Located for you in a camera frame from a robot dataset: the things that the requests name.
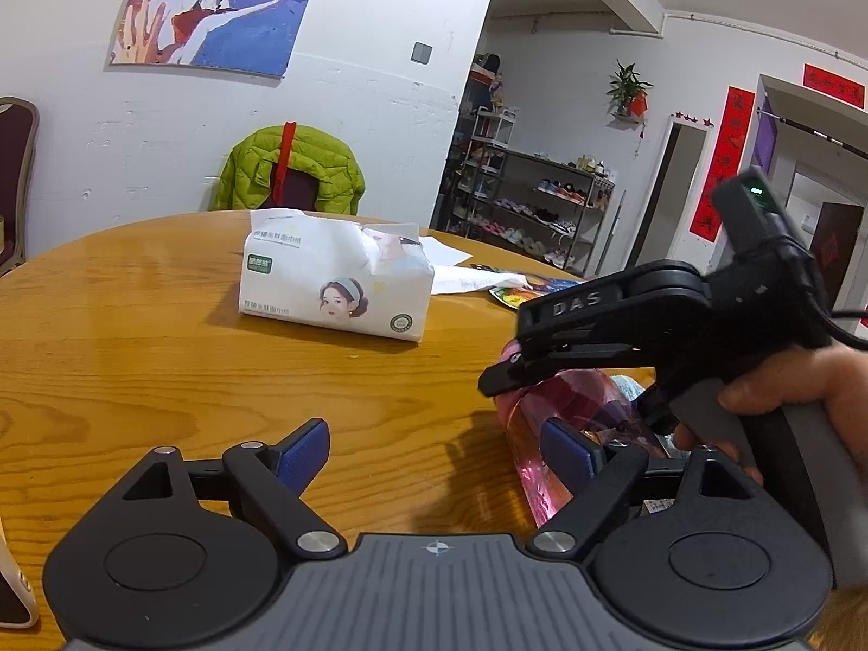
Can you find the teal cleaning cloth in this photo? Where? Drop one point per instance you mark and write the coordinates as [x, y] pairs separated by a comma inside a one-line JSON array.
[[629, 388]]

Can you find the colourful printed paper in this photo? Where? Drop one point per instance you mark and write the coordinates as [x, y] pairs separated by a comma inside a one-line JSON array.
[[529, 297]]

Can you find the pink plastic water bottle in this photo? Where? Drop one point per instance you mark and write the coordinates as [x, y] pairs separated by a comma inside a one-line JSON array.
[[569, 399]]

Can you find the row of shoes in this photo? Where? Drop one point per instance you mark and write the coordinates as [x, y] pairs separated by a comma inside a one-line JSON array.
[[542, 217]]

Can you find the potted green plant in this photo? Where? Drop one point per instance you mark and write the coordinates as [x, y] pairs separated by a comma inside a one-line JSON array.
[[627, 85]]

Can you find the metal shoe rack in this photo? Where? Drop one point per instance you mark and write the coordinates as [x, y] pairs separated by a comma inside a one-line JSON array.
[[522, 161]]

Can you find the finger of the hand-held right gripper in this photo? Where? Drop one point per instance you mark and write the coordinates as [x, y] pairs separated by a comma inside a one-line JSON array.
[[556, 369], [656, 407]]

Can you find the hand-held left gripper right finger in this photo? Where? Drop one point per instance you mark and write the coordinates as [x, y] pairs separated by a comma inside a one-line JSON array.
[[566, 454]]

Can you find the person's right hand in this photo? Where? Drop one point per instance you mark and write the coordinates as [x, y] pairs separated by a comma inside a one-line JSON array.
[[800, 380]]

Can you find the wall poster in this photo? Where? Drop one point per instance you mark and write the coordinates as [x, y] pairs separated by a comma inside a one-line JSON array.
[[224, 7]]

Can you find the red star garland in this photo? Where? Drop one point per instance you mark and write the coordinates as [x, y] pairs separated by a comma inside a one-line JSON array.
[[692, 119]]

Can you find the green puffer jacket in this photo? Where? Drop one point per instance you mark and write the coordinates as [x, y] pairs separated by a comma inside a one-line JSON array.
[[251, 169]]

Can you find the grey wall switch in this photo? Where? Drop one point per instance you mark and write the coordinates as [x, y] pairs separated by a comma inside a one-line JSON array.
[[422, 52]]

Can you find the white plastic device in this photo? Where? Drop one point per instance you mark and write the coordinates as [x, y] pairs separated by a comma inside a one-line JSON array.
[[13, 583]]

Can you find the red door couplet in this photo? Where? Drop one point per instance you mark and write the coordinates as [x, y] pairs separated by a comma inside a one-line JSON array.
[[722, 163]]

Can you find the white paper tissue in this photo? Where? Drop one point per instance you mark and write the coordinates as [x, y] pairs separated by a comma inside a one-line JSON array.
[[461, 278]]

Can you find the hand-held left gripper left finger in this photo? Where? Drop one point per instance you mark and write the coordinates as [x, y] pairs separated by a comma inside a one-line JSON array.
[[305, 454]]

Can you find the purple curtain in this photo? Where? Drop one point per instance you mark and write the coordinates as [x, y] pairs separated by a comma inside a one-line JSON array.
[[765, 139]]

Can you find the curtain rod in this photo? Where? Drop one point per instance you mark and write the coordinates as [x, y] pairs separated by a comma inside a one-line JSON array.
[[814, 127]]

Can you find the dark red chair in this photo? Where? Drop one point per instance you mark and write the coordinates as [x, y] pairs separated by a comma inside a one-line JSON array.
[[17, 149], [298, 193]]

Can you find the white tissue pack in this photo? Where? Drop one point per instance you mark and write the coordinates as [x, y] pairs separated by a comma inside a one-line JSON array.
[[305, 271]]

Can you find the dark wooden door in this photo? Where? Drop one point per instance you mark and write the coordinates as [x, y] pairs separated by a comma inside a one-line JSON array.
[[837, 251]]

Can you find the red door banner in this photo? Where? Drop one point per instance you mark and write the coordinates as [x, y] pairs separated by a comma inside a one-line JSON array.
[[834, 85]]

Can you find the white shelf trolley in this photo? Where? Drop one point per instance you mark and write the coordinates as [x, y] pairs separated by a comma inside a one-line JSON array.
[[489, 123]]

